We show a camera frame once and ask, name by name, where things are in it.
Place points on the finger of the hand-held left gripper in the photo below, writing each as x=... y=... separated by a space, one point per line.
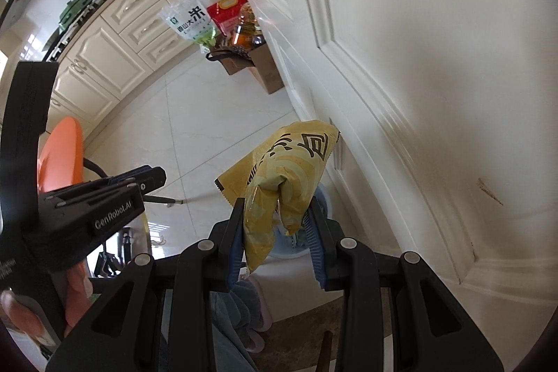
x=120 y=180
x=152 y=178

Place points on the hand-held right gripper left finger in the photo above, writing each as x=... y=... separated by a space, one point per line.
x=235 y=263

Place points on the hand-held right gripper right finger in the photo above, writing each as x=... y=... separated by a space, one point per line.
x=317 y=263

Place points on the blue plastic trash bin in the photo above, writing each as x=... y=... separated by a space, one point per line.
x=287 y=249

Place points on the yellow snack packet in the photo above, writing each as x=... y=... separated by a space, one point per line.
x=283 y=163

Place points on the person's left hand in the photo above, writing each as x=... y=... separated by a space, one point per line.
x=78 y=293

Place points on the person's grey-blue trousers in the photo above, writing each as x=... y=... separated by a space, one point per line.
x=226 y=337

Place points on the cream base cabinets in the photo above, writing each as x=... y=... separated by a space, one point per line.
x=100 y=62

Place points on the cream drawer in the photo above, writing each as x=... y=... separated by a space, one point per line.
x=163 y=49
x=144 y=30
x=130 y=6

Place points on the black patterned bag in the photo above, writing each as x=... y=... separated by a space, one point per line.
x=226 y=54

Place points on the black gas stove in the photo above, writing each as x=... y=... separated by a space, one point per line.
x=65 y=36

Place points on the large cardboard box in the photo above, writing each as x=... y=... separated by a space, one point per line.
x=266 y=71

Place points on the white rice bag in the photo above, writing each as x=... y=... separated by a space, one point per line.
x=189 y=17

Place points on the green electric pot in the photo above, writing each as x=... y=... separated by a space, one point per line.
x=78 y=10

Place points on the red rice bag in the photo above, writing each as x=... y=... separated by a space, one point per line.
x=224 y=12

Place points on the white panel door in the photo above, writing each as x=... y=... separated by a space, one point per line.
x=436 y=93

